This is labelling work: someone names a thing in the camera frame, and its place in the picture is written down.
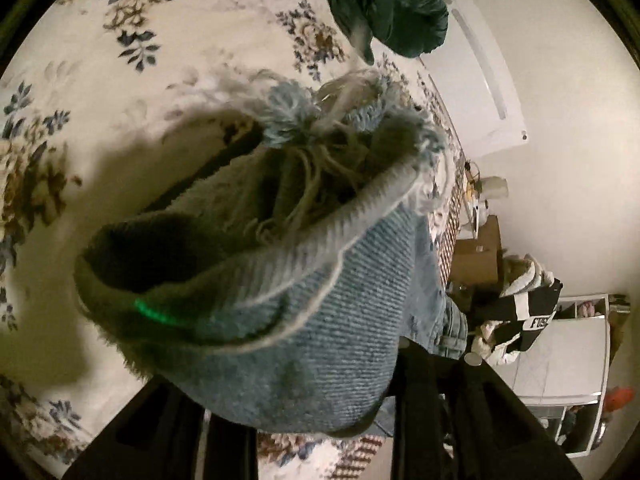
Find red object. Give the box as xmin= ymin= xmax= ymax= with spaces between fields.
xmin=604 ymin=386 xmax=635 ymax=413

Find black and white jacket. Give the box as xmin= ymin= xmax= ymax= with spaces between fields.
xmin=470 ymin=255 xmax=564 ymax=367

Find floral bed sheet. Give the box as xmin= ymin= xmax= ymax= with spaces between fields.
xmin=0 ymin=0 xmax=466 ymax=473

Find white door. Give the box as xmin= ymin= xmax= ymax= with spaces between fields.
xmin=419 ymin=0 xmax=530 ymax=159

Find white cup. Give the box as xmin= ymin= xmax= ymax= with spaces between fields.
xmin=481 ymin=176 xmax=510 ymax=201

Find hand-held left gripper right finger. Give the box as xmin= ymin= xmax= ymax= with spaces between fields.
xmin=391 ymin=339 xmax=584 ymax=480

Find dark green fuzzy blanket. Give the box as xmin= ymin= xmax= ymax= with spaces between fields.
xmin=306 ymin=0 xmax=451 ymax=65

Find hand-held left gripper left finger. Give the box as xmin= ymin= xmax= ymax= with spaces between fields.
xmin=61 ymin=374 xmax=259 ymax=480

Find brown cardboard box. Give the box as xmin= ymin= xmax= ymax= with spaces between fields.
xmin=450 ymin=215 xmax=503 ymax=286

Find blue denim pants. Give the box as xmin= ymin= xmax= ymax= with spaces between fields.
xmin=74 ymin=71 xmax=469 ymax=436

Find white cabinet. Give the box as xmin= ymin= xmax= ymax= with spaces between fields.
xmin=495 ymin=293 xmax=612 ymax=456

